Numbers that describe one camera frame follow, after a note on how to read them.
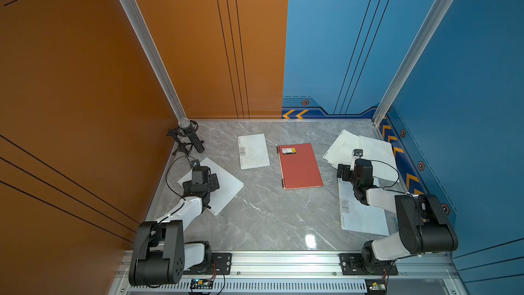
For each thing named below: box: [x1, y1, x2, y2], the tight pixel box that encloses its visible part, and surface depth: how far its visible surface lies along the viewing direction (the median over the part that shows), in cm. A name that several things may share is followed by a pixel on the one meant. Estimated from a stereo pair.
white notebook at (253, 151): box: [237, 133, 271, 171], surface depth 107 cm
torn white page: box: [322, 129, 362, 170], surface depth 111 cm
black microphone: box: [166, 117, 205, 156], surface depth 93 cm
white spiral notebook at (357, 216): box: [337, 176, 390, 237], surface depth 85 cm
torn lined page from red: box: [345, 130, 400, 183], surface depth 111 cm
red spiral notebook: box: [276, 142, 325, 191], surface depth 102 cm
